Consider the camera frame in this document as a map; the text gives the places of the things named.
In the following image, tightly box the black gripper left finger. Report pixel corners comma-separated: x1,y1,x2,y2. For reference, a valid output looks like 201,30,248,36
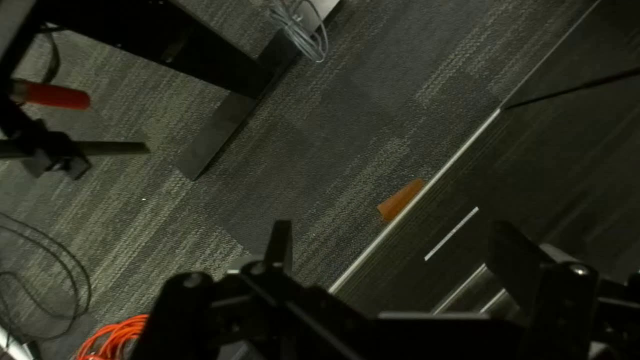
132,220,359,360

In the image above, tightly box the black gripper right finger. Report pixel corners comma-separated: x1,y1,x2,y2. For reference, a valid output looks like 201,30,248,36
486,223,640,360

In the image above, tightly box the orange extension cord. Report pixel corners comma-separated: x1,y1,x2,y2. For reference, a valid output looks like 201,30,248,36
74,312,151,360

